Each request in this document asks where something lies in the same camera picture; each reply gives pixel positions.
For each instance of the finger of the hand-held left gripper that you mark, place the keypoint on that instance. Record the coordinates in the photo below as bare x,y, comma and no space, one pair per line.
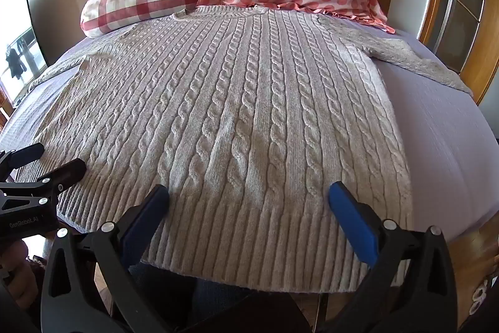
64,174
24,156

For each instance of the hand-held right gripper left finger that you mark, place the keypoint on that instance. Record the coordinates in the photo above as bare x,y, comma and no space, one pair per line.
145,214

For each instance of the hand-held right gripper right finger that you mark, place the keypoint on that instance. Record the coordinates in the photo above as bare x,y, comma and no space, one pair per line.
353,218

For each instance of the person's left hand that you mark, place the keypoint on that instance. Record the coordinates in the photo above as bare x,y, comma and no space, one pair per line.
12,259

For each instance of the lavender bed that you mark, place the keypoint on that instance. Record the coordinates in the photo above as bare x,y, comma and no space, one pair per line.
440,145

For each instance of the wooden headboard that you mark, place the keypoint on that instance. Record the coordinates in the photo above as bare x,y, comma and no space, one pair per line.
448,13

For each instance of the grey panelled cabinet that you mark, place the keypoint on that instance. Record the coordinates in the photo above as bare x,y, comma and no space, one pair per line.
466,5

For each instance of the framed wall picture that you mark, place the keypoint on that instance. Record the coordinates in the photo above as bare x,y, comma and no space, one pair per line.
19,60

